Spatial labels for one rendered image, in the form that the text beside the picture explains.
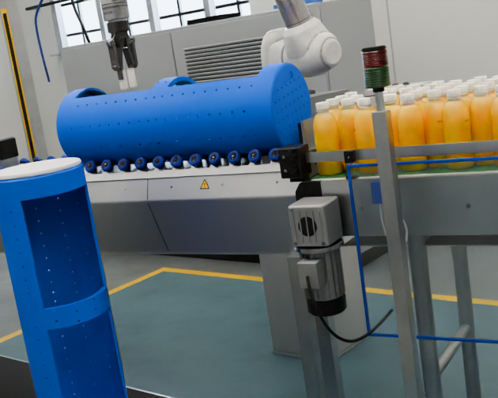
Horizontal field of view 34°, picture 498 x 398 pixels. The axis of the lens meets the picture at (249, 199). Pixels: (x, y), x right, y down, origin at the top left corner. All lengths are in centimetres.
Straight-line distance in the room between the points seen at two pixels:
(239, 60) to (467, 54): 149
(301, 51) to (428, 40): 239
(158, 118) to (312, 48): 67
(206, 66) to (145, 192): 205
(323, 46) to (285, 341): 124
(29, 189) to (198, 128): 56
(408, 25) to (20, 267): 350
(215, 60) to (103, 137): 194
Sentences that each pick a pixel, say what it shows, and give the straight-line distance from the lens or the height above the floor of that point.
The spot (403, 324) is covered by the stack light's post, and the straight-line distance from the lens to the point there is 217.
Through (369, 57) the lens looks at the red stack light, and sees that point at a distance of 201.
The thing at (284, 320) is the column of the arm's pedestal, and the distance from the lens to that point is 338.
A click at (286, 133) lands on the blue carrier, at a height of 102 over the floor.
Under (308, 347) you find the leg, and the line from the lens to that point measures 267.
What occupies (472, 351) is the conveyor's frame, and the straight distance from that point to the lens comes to 278.
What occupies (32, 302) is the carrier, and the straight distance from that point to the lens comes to 254.
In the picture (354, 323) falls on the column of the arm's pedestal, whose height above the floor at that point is 10.
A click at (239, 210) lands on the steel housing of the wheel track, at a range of 257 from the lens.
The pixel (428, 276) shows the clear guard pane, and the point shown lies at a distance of 222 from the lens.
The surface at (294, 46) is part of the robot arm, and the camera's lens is 303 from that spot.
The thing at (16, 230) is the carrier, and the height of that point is 87.
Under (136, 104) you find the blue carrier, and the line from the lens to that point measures 272.
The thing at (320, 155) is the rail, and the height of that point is 97.
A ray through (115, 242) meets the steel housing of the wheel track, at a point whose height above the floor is 67.
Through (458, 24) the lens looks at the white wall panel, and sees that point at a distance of 523.
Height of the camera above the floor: 133
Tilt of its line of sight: 11 degrees down
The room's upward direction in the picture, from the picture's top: 9 degrees counter-clockwise
